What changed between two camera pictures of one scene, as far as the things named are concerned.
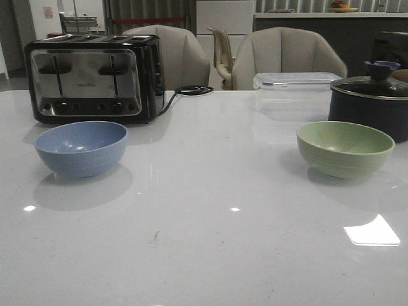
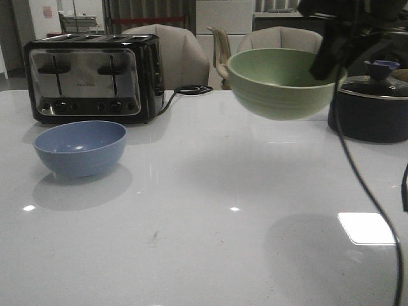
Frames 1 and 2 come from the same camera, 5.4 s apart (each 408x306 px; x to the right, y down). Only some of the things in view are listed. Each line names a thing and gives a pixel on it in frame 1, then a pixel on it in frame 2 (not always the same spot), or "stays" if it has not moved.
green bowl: (343, 150) → (278, 83)
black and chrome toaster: (116, 79) stays
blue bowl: (81, 149) stays
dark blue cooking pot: (387, 116) stays
